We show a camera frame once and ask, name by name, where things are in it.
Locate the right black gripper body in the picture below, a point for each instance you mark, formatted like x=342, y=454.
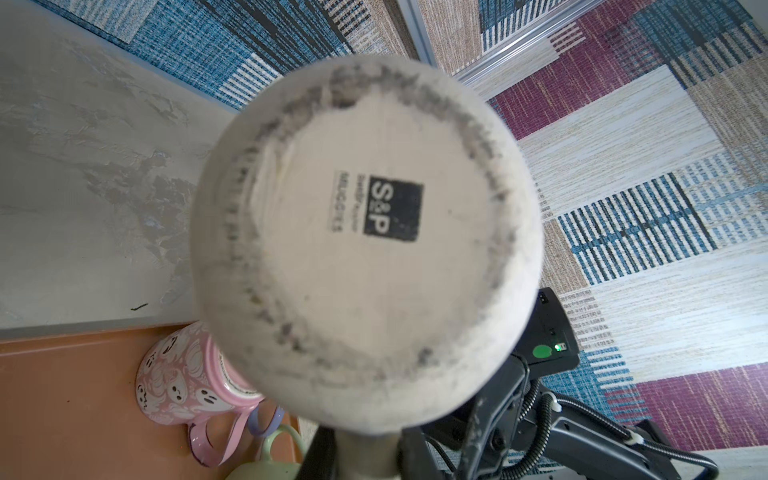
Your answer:
x=472, y=442

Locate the beige speckled mug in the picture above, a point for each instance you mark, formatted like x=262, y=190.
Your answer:
x=366, y=250

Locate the pink patterned mug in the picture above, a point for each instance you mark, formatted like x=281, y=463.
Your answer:
x=185, y=379

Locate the purple mug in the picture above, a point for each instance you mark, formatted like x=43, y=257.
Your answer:
x=264, y=420

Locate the light green mug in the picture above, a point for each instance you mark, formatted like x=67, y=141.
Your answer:
x=266, y=467

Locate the brown rectangular tray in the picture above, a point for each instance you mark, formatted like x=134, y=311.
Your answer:
x=68, y=411

